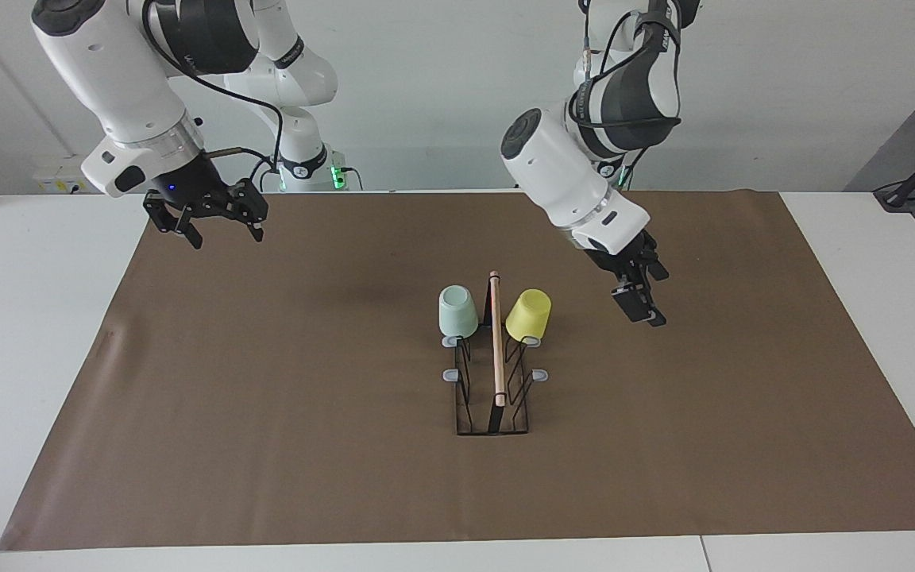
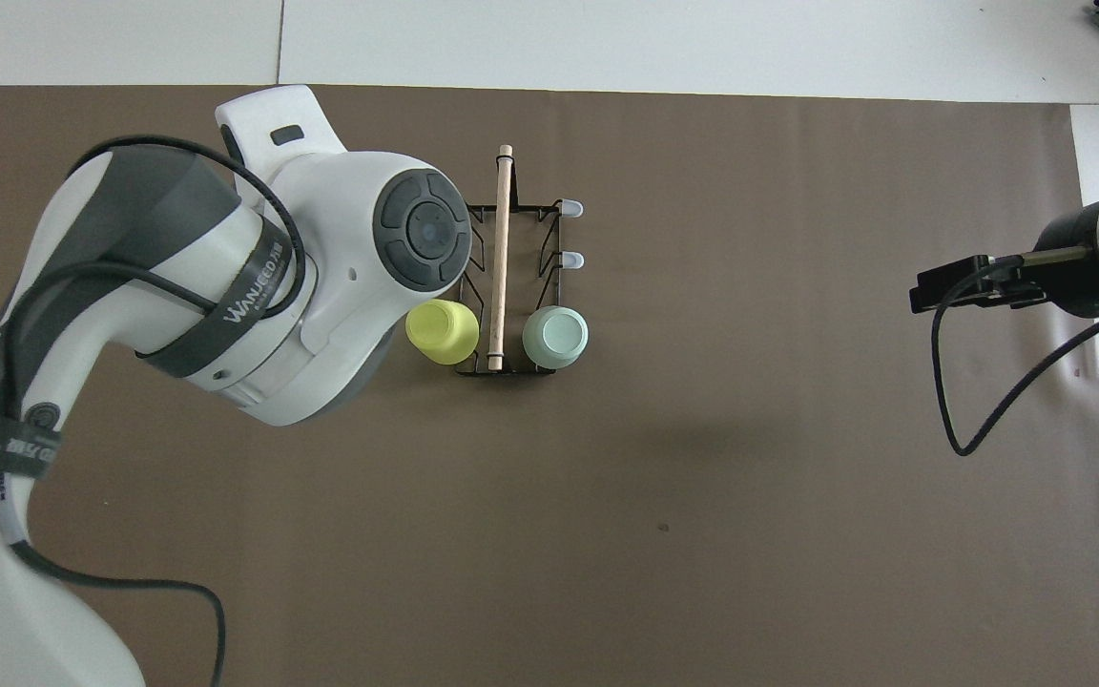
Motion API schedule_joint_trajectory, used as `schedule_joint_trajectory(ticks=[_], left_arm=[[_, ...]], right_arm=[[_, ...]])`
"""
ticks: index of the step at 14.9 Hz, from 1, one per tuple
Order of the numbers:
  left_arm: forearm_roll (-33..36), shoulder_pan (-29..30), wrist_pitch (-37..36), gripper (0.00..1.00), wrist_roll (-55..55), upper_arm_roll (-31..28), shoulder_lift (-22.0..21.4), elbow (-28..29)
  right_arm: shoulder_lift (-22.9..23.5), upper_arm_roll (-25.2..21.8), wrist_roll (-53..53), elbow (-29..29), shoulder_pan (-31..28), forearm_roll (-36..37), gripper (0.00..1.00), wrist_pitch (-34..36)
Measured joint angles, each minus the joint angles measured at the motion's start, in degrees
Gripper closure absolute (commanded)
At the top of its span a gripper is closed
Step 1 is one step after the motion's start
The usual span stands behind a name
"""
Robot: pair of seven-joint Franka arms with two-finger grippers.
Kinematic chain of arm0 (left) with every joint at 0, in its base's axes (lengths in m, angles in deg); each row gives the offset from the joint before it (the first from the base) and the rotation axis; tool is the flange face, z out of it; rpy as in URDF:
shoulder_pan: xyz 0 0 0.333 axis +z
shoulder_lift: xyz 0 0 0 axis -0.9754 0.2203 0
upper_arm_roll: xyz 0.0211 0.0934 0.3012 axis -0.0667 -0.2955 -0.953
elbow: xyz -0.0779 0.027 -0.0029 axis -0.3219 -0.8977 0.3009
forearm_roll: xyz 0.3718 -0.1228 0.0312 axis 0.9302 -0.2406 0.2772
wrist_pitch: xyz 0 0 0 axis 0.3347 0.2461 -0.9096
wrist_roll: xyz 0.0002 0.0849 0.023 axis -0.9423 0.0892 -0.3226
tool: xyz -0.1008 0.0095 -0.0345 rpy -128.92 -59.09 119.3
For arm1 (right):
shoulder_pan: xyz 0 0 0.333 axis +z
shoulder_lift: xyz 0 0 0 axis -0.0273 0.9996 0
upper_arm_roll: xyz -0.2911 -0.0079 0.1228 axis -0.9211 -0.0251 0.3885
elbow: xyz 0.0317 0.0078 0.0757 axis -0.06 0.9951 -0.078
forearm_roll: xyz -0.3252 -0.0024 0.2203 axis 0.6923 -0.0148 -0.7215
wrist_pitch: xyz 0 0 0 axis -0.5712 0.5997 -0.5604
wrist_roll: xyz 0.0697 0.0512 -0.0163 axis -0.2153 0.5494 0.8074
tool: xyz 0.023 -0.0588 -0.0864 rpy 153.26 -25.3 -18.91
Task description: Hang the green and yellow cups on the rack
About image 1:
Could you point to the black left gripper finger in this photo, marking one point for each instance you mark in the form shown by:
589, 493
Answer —
638, 302
654, 258

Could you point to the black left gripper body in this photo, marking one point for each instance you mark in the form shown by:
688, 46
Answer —
623, 256

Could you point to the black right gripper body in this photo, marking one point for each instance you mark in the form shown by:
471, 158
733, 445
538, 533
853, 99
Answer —
191, 191

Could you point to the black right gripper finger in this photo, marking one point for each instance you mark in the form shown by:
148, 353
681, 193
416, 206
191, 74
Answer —
171, 216
249, 205

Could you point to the yellow plastic cup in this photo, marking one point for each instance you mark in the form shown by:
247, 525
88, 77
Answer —
529, 316

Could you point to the pale green plastic cup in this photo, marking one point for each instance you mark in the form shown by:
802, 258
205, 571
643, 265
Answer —
457, 316

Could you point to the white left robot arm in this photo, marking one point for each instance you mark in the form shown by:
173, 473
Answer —
561, 171

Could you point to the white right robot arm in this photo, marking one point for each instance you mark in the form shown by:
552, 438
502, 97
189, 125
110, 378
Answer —
124, 71

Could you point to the brown paper table mat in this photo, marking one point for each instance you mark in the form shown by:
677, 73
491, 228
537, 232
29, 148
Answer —
267, 461

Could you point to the white wall socket box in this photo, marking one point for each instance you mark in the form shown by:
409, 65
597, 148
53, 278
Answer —
56, 179

